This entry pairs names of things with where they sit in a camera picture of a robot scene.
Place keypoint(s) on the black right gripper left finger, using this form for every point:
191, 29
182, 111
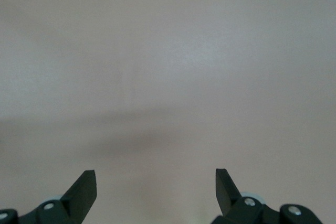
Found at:
78, 203

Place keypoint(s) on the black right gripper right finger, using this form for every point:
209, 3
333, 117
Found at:
231, 203

